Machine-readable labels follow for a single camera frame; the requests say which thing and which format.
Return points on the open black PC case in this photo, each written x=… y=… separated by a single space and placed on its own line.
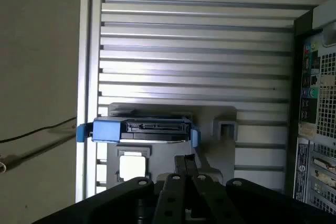
x=324 y=103

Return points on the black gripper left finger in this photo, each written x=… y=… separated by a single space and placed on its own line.
x=172 y=197

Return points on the silver CPU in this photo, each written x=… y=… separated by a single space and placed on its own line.
x=132 y=166

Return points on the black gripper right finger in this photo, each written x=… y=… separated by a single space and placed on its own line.
x=207 y=197

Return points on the grey parts rack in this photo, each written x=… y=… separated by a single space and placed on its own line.
x=210 y=134

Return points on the hard disk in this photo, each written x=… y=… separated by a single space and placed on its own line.
x=152 y=129

